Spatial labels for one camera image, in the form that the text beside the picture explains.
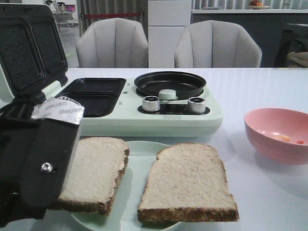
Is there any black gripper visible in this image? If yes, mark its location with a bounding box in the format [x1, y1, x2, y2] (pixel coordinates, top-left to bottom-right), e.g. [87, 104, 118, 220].
[0, 96, 84, 228]

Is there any bread slice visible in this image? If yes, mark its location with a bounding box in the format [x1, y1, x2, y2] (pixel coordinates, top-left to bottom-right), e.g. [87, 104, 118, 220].
[137, 143, 239, 224]
[50, 137, 130, 216]

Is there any mint green breakfast maker lid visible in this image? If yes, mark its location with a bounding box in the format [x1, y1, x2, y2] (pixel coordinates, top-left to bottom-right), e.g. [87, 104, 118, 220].
[0, 3, 68, 103]

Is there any pink bowl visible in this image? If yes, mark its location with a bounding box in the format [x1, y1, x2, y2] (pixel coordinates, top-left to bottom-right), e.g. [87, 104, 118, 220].
[244, 108, 308, 165]

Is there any mint green breakfast maker base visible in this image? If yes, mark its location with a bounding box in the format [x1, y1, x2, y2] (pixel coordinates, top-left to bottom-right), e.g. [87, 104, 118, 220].
[58, 78, 223, 137]

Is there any mint green plate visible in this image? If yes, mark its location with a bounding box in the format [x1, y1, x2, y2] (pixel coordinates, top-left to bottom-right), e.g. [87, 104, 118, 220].
[72, 141, 181, 231]

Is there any left silver control knob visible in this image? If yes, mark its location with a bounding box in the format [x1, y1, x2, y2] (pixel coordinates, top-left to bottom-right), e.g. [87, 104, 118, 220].
[141, 96, 160, 112]

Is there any silver control knob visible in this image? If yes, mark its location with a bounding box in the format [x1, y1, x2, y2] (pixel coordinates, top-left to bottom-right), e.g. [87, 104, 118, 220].
[188, 97, 206, 114]
[141, 96, 160, 112]

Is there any left grey upholstered chair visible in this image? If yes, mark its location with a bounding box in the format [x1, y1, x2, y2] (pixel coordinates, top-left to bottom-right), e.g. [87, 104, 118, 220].
[76, 18, 148, 68]

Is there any grey upholstered chair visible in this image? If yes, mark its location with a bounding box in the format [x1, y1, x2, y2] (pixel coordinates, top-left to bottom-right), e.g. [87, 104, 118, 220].
[76, 18, 148, 68]
[174, 20, 262, 68]

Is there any black round frying pan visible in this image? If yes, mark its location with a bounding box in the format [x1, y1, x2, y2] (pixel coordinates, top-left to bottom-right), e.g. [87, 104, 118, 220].
[134, 71, 206, 100]

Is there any right silver control knob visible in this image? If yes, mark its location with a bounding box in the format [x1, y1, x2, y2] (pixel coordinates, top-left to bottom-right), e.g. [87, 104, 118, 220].
[188, 97, 206, 114]

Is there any white refrigerator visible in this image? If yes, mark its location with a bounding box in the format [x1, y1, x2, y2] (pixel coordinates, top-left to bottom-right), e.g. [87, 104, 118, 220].
[148, 0, 192, 68]

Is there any right grey upholstered chair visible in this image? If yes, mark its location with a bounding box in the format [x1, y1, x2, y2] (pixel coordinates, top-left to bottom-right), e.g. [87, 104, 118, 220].
[174, 20, 262, 68]

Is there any fruit plate on counter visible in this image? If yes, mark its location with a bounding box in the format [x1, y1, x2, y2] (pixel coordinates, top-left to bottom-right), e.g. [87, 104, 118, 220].
[248, 0, 270, 10]

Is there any beige cushion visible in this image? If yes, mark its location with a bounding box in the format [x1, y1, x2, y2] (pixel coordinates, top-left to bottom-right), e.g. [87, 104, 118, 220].
[287, 52, 308, 68]

